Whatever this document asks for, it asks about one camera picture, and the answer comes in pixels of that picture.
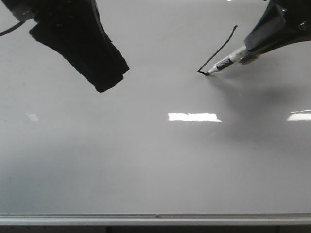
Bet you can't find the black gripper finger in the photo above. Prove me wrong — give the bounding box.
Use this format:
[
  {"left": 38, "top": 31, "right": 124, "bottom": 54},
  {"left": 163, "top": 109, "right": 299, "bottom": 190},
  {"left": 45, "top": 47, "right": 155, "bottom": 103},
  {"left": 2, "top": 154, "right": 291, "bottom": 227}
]
[{"left": 30, "top": 0, "right": 129, "bottom": 93}]

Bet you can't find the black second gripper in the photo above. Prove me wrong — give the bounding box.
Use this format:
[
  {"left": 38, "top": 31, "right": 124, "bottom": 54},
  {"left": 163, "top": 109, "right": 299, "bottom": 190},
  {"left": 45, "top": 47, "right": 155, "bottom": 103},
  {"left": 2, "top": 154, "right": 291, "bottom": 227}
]
[{"left": 244, "top": 0, "right": 311, "bottom": 55}]

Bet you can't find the white marker with black cap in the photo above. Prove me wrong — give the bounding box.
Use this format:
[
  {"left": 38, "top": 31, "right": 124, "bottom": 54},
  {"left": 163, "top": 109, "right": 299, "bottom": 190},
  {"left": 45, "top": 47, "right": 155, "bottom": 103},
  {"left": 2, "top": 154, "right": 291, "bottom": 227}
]
[{"left": 204, "top": 46, "right": 260, "bottom": 76}]

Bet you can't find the grey cable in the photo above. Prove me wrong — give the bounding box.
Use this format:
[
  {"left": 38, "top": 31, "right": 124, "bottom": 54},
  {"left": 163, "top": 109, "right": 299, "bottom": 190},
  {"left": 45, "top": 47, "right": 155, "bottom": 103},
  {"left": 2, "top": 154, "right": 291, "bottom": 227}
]
[{"left": 0, "top": 20, "right": 26, "bottom": 37}]

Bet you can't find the white whiteboard with aluminium frame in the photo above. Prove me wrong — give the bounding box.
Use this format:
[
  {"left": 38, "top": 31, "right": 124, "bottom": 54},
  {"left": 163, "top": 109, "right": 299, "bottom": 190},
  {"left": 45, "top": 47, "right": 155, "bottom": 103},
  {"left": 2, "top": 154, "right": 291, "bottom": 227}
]
[{"left": 0, "top": 0, "right": 311, "bottom": 226}]

